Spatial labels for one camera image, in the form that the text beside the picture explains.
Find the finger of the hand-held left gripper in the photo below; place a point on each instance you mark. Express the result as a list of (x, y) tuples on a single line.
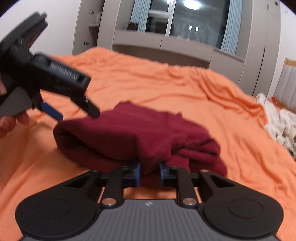
[(89, 109), (50, 110)]

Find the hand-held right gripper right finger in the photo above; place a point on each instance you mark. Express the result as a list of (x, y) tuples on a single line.
[(161, 175)]

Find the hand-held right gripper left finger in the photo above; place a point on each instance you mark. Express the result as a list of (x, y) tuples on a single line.
[(138, 175)]

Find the dark red long-sleeve shirt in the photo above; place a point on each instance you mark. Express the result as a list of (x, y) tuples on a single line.
[(138, 134)]

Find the person's left hand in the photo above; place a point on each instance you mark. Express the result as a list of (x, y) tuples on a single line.
[(13, 125)]

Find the white plastic bag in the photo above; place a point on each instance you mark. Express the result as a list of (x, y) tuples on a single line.
[(98, 17)]

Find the grey open shelf cabinet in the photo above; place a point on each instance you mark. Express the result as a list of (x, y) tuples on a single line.
[(106, 25)]

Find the orange blanket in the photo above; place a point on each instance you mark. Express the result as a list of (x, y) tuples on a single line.
[(185, 88)]

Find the dark brown bag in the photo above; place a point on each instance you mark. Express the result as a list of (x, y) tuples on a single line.
[(132, 26)]

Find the blue curtain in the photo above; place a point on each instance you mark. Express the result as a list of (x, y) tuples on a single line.
[(141, 16), (231, 27)]

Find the grey window bench drawers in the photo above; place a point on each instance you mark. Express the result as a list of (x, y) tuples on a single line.
[(185, 46)]

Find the white crumpled cloth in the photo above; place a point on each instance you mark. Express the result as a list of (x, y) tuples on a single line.
[(277, 125)]

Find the window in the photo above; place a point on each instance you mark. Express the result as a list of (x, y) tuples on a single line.
[(192, 20)]

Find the beige padded headboard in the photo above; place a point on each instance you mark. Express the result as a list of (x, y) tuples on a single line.
[(288, 83)]

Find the grey tall wardrobe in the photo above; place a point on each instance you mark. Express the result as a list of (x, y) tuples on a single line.
[(259, 46)]

